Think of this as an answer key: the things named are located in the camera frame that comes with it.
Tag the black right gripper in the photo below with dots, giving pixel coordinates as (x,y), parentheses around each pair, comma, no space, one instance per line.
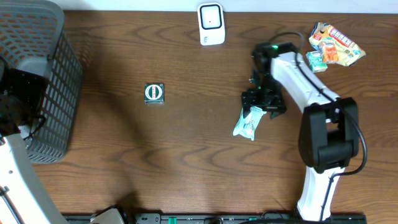
(248,98)

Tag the teal snack packet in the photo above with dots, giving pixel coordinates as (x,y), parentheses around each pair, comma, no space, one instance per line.
(246,126)

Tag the light blue tissue pack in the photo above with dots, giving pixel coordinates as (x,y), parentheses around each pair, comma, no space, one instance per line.
(315,61)

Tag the orange Kleenex tissue pack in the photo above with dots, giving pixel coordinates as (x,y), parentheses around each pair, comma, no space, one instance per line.
(329,52)

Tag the yellow snack bag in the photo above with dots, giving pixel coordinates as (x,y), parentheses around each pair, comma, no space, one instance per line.
(348,51)

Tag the green round-logo box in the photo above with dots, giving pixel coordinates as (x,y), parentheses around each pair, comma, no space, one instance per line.
(154,93)

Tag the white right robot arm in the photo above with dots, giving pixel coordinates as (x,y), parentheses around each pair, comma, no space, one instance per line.
(328,138)

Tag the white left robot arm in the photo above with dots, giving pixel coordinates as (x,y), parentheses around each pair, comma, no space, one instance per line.
(23,197)

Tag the grey plastic basket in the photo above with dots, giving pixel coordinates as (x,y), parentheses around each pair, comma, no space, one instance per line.
(33,40)

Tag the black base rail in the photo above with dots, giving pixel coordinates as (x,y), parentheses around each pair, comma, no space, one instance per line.
(268,217)

